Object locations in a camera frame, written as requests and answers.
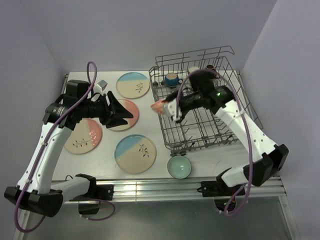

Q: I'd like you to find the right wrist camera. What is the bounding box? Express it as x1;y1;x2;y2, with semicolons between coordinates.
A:
164;99;181;121

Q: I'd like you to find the aluminium mounting rail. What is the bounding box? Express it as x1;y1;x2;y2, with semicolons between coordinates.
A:
23;175;287;206

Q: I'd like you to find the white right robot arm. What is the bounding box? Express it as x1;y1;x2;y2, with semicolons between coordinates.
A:
163;69;289;195

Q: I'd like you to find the pale green bowl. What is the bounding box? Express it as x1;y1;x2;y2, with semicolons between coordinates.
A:
167;155;192;179

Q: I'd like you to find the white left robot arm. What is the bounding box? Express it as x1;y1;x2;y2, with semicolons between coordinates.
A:
4;80;133;218

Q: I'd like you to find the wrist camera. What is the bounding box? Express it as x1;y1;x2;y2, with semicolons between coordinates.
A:
93;79;108;95
164;99;181;121

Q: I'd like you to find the brown ceramic mug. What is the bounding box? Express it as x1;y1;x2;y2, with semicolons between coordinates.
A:
205;64;217;74

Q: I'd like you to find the orange patterned small bowl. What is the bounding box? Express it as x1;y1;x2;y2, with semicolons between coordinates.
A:
150;100;167;115

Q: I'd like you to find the pink cream plate middle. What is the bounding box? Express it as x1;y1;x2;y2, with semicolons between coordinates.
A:
106;98;140;132

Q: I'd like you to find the pink cream plate left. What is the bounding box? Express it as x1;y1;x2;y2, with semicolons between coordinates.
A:
64;118;103;155

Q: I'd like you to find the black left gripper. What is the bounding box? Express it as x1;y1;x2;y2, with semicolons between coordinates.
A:
79;91;133;129

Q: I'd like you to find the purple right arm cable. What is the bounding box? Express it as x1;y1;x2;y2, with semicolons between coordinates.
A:
174;68;253;217

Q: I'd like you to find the blue cream plate far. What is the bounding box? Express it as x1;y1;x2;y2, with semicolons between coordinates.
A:
116;72;150;99

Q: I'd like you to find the blue cream plate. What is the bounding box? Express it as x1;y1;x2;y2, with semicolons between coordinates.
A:
114;134;157;175
116;72;150;99

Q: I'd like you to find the blue cream plate near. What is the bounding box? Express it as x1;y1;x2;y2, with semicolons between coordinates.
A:
114;134;157;175

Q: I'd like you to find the pink cream plate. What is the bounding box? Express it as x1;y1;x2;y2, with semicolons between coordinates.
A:
64;118;103;155
106;98;140;132

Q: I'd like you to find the grey wire dish rack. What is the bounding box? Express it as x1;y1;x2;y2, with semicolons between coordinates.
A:
149;45;263;156

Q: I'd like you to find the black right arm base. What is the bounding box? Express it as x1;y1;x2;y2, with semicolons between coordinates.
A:
197;178;246;212

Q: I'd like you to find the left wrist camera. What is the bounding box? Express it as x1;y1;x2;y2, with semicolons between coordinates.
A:
93;79;108;95

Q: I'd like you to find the grey brown tumbler cup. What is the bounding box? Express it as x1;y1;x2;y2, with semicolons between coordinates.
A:
188;66;200;74

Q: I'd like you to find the dark blue mug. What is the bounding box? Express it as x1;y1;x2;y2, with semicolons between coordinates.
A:
164;72;181;88

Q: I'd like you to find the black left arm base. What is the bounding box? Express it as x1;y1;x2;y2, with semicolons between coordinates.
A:
74;184;116;218

